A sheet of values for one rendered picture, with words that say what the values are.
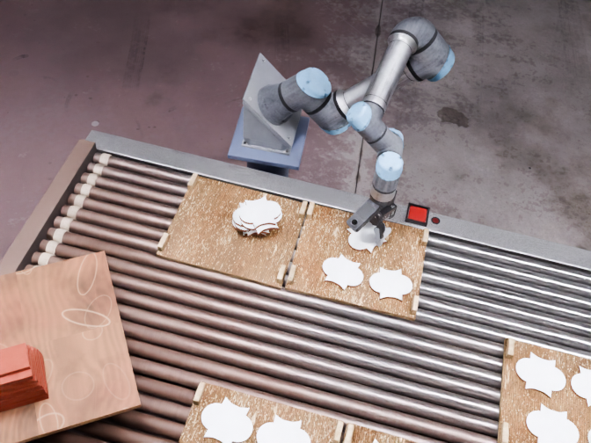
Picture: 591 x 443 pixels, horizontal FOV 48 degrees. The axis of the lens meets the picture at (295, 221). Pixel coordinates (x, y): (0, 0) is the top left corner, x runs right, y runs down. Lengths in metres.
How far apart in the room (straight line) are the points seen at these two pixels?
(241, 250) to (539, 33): 3.31
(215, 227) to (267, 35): 2.44
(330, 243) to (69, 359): 0.87
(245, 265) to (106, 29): 2.72
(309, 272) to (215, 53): 2.45
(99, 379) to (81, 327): 0.17
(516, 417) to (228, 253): 0.98
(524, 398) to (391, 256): 0.58
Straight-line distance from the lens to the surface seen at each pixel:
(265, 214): 2.14
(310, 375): 1.97
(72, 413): 1.84
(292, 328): 2.04
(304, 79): 2.32
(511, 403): 2.06
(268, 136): 2.47
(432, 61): 2.24
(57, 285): 2.03
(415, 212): 2.34
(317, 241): 2.19
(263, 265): 2.13
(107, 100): 4.05
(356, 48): 4.46
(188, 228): 2.21
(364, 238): 2.20
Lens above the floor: 2.71
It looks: 52 degrees down
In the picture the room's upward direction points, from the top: 7 degrees clockwise
